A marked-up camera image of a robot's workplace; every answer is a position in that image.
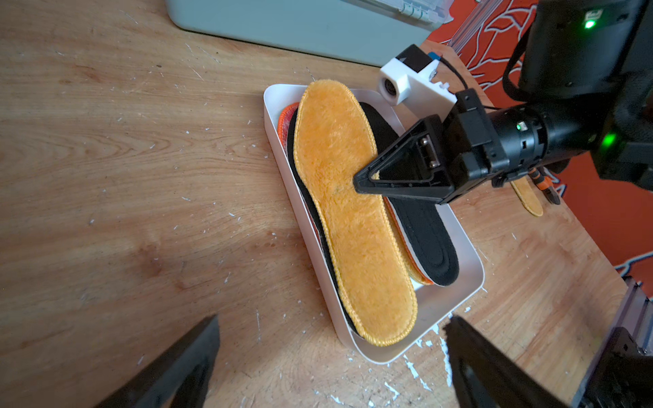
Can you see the grey lidded storage bin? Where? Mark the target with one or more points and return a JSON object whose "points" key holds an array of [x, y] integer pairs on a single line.
{"points": [[365, 32]]}

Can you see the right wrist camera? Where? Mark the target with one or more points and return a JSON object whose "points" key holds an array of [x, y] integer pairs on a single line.
{"points": [[408, 79]]}

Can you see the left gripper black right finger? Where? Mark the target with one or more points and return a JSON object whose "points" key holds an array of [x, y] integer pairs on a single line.
{"points": [[483, 376]]}

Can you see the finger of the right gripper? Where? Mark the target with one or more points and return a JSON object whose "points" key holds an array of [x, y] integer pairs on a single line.
{"points": [[413, 167]]}

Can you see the white storage tray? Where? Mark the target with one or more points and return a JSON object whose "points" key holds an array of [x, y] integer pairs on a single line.
{"points": [[434, 303]]}

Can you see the yellow insole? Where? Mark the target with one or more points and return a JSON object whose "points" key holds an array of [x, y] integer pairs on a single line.
{"points": [[527, 196], [333, 141]]}

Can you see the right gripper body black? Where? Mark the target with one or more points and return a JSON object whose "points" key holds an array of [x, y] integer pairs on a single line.
{"points": [[473, 150]]}

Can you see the orange handled pliers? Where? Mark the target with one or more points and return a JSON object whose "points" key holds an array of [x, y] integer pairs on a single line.
{"points": [[542, 181]]}

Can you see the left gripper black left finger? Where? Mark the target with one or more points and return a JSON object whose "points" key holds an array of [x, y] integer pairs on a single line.
{"points": [[180, 376]]}

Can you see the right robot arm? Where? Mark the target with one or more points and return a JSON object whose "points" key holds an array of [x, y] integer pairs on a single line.
{"points": [[586, 76]]}

